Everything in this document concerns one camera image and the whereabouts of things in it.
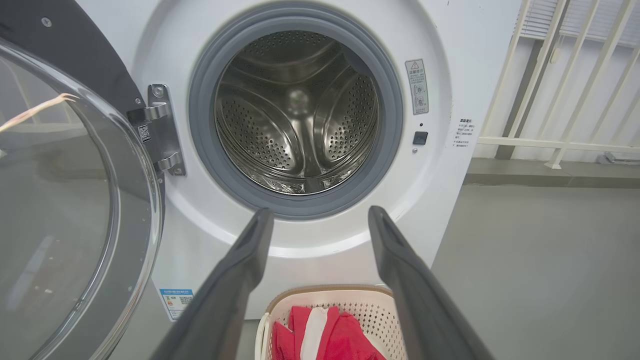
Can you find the red and white garment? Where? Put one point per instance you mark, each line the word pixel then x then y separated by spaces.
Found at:
pixel 345 340

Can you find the washing machine glass door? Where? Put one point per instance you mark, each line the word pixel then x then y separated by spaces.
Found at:
pixel 75 225

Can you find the dark grey square plastic cover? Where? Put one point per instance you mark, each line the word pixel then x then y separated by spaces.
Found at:
pixel 420 138

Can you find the blue energy label sticker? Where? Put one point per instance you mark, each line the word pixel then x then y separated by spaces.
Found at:
pixel 176 304

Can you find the small printed QR label sticker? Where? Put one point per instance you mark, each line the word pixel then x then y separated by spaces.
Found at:
pixel 144 133

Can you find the cream white railing frame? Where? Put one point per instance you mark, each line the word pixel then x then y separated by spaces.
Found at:
pixel 525 142

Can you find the metal door hinge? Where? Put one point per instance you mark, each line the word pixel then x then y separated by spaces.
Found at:
pixel 167 135

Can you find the grey warning sticker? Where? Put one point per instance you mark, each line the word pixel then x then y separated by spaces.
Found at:
pixel 417 87

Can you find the white front-load washing machine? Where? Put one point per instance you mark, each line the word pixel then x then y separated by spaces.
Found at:
pixel 450 210

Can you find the grey metal floor fitting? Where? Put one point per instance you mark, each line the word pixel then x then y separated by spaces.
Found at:
pixel 617 159

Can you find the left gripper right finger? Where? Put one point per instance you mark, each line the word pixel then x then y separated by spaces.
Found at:
pixel 420 310

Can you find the cream perforated laundry basket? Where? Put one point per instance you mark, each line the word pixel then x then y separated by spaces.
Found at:
pixel 370 310

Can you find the perforated steel washer drum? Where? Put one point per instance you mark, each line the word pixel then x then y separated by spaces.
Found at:
pixel 295 125

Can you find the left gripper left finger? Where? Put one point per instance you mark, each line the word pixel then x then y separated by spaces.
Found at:
pixel 220 310

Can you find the white slatted blinds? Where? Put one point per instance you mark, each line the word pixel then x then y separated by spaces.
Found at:
pixel 600 20

